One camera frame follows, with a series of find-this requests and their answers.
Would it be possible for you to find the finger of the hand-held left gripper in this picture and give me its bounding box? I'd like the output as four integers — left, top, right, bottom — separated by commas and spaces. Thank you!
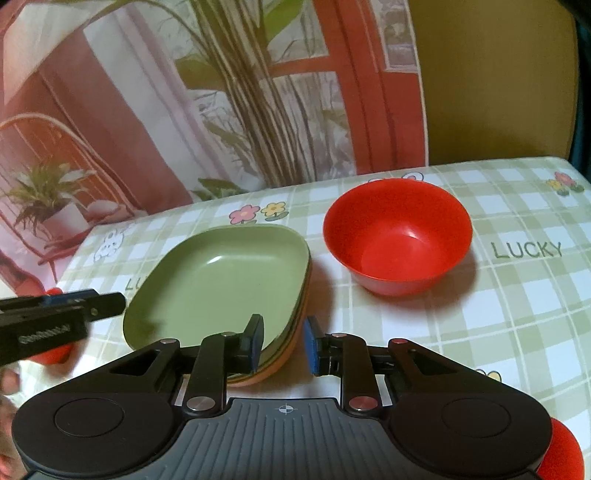
44, 291, 126, 320

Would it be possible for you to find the orange plate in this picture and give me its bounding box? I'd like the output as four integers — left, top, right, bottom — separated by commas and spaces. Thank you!
226, 263, 315, 387

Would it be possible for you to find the printed plant backdrop cloth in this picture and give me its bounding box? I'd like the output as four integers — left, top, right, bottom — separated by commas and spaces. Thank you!
0, 0, 428, 303

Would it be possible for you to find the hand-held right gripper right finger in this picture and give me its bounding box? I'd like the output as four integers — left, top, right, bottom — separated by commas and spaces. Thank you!
302, 315, 467, 414

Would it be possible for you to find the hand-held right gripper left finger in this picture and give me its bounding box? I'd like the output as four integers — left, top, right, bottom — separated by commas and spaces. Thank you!
108, 314, 265, 416

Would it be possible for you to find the red bowl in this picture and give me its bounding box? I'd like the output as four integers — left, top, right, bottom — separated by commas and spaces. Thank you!
39, 287, 75, 366
322, 179, 474, 296
537, 416, 585, 480

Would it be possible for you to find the green plate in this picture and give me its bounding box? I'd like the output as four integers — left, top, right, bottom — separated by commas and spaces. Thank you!
122, 226, 311, 352

